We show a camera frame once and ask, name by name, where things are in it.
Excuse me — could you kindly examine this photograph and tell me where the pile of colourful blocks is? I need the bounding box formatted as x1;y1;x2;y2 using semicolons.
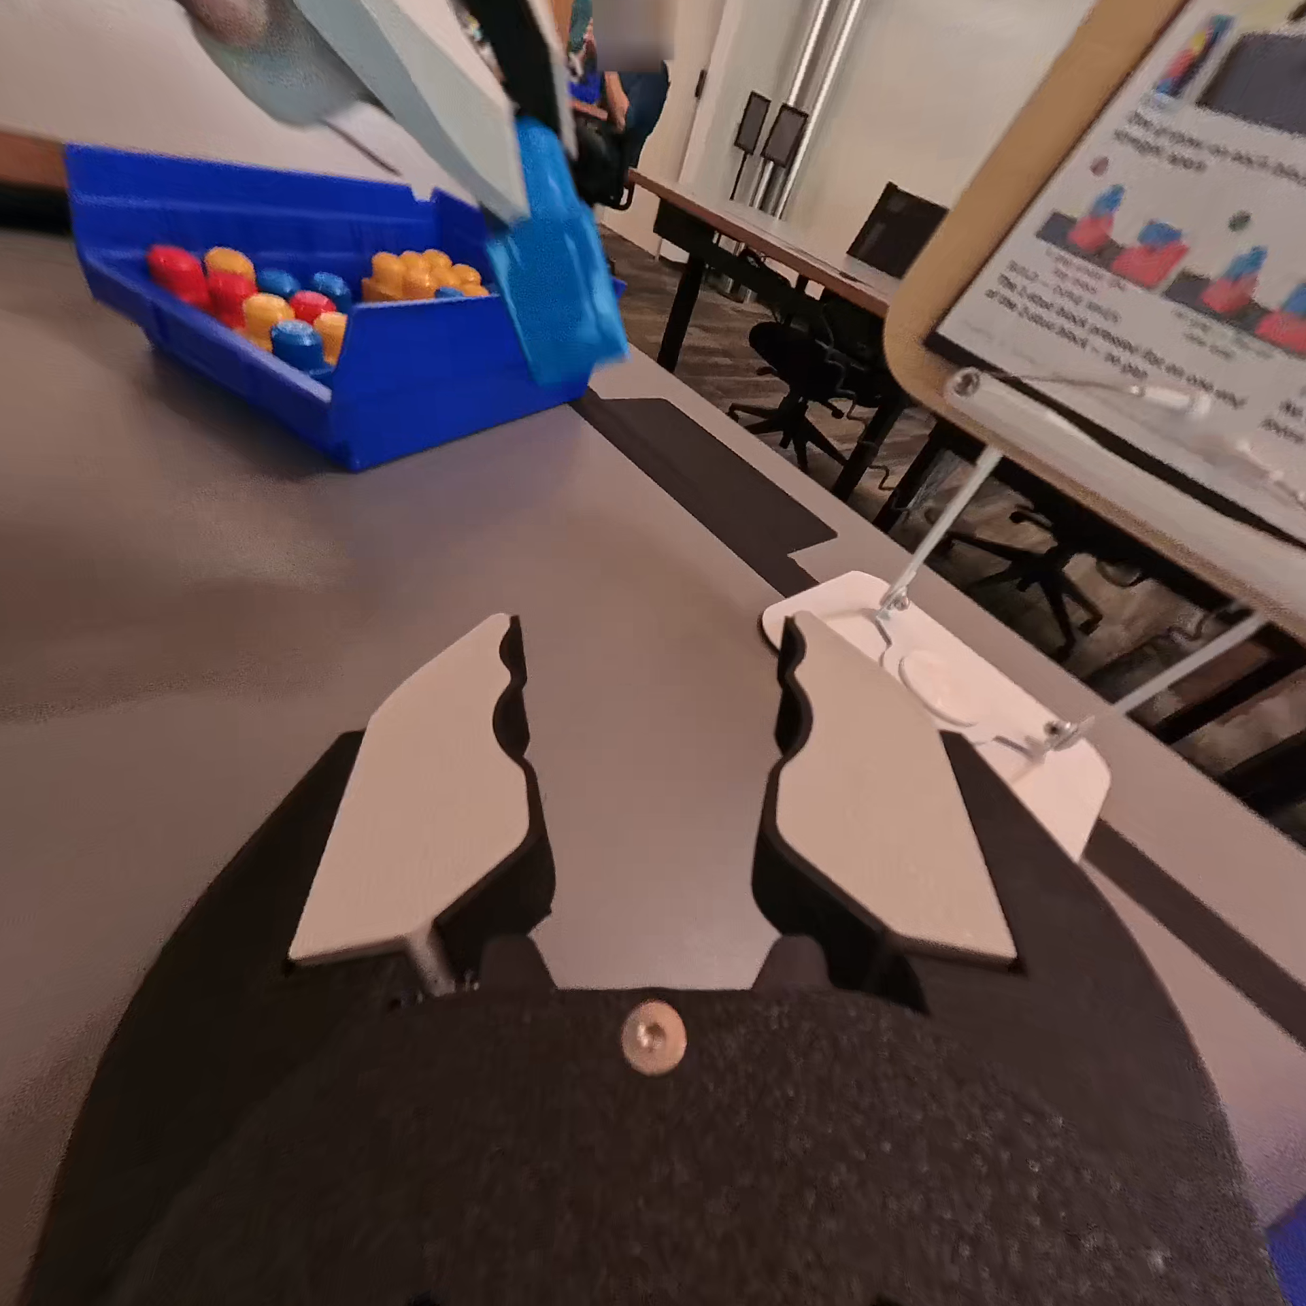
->
145;242;494;374

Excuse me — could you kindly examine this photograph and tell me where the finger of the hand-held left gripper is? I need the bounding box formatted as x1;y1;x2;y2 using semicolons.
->
291;0;535;225
467;0;584;167

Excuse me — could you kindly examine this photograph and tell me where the blue two-stud block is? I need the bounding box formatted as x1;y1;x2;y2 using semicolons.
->
482;114;633;391

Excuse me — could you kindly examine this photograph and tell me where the printed instruction sheet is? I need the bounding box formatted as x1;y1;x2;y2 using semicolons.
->
922;0;1306;546

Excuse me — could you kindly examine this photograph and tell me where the wood-edged office table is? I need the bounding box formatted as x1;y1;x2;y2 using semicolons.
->
624;167;925;511

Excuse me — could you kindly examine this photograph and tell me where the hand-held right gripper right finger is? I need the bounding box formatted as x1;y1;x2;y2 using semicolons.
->
751;607;1022;975

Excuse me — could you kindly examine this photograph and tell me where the black laptop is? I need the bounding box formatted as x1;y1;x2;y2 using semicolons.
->
845;179;952;281

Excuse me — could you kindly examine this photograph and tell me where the person's left hand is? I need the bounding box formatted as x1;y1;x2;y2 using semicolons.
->
179;0;271;48

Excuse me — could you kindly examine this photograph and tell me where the metal column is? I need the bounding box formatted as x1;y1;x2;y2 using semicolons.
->
779;0;864;108

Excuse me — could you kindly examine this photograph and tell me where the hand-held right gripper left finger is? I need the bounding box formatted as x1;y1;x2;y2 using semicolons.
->
286;612;559;998

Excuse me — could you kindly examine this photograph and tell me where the dark tablet on stand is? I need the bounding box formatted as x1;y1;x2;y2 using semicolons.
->
759;101;811;216
732;89;774;199

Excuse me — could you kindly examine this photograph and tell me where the blue plastic bin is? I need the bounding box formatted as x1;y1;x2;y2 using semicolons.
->
1262;1192;1306;1306
62;142;596;473

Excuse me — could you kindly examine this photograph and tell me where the black office chair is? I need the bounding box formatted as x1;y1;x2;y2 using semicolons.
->
571;101;639;210
726;318;891;476
954;504;1111;659

